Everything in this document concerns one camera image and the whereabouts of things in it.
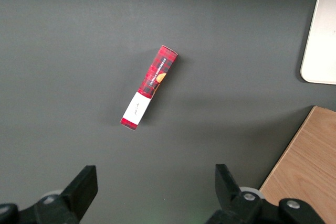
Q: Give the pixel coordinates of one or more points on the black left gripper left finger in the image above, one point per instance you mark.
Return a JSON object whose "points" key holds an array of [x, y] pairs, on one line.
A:
{"points": [[65, 203]]}

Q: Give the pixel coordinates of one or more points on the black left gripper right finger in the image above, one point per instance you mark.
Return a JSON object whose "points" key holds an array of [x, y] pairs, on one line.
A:
{"points": [[244, 208]]}

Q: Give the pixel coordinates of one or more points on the beige plastic tray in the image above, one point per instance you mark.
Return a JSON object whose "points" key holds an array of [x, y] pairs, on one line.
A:
{"points": [[321, 40]]}

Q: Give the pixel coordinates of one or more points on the wooden drawer cabinet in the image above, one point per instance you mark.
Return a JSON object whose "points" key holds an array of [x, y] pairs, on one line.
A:
{"points": [[307, 161]]}

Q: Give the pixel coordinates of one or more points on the red plaid shortbread box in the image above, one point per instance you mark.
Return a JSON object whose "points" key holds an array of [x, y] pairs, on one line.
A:
{"points": [[153, 82]]}

